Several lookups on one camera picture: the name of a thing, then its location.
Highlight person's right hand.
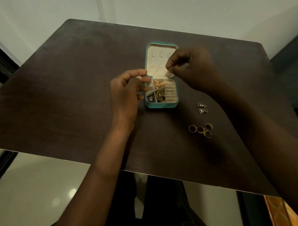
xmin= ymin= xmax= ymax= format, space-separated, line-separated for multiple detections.
xmin=165 ymin=46 xmax=224 ymax=93

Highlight person's left hand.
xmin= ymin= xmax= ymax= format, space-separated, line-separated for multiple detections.
xmin=109 ymin=69 xmax=152 ymax=133

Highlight teal jewelry box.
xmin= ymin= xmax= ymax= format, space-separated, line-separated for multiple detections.
xmin=145 ymin=42 xmax=179 ymax=109

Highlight person's right forearm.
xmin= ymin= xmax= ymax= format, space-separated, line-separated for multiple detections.
xmin=205 ymin=79 xmax=298 ymax=210

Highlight person's left forearm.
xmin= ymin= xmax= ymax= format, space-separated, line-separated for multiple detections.
xmin=51 ymin=125 xmax=134 ymax=226

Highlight dark grey upholstered chair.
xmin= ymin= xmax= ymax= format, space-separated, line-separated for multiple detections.
xmin=269 ymin=35 xmax=298 ymax=101

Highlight black trousers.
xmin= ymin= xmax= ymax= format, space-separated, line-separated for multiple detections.
xmin=111 ymin=172 xmax=208 ymax=226

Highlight black floor door track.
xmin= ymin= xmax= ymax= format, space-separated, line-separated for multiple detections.
xmin=0 ymin=150 xmax=19 ymax=179

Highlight white wall conduit strip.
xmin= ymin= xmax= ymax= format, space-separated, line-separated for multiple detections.
xmin=97 ymin=0 xmax=117 ymax=23

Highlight black door frame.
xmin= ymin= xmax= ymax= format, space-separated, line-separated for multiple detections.
xmin=0 ymin=47 xmax=20 ymax=84

